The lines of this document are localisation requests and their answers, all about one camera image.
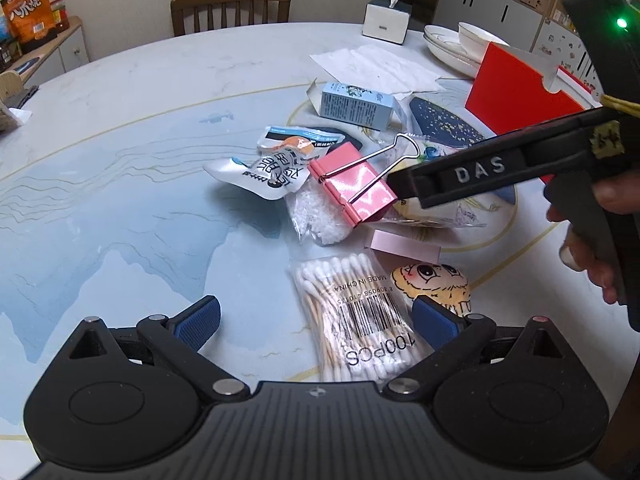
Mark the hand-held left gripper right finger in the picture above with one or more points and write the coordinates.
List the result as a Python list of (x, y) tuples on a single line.
[(436, 322)]

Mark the person's right hand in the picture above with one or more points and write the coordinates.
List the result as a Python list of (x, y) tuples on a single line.
[(574, 254)]

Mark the cotton swab pack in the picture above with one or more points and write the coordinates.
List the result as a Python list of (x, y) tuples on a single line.
[(350, 300)]

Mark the light blue small box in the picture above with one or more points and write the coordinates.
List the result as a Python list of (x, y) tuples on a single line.
[(350, 105)]

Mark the red sauce jar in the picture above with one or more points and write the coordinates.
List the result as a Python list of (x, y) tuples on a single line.
[(58, 12)]

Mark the orange snack bag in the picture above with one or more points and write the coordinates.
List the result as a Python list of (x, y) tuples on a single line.
[(27, 10)]

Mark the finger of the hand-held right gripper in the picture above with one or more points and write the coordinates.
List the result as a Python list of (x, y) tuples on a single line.
[(475, 172)]

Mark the white paper napkin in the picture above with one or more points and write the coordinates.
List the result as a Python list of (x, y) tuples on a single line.
[(370, 67)]

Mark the white printed snack packet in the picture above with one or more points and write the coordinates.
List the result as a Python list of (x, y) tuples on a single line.
[(260, 175)]

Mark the white and green tissue box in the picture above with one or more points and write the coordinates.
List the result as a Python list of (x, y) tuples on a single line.
[(382, 22)]

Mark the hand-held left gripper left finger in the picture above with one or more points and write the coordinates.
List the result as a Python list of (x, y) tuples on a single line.
[(197, 321)]

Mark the white sideboard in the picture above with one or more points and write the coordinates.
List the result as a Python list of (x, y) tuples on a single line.
[(60, 55)]

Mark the pink sticky note pad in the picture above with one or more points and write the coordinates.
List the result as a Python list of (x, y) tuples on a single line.
[(400, 247)]

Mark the cartoon lion sticker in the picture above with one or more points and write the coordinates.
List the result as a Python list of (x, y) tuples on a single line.
[(440, 282)]

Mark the white tube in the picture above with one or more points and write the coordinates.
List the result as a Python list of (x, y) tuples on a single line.
[(300, 135)]

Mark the white bowl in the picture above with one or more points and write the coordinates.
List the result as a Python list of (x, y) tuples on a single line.
[(480, 40)]

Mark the clear bag of white beads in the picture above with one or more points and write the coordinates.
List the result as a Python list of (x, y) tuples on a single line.
[(317, 215)]

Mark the pink binder clip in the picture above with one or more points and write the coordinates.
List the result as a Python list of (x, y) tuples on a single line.
[(350, 180)]

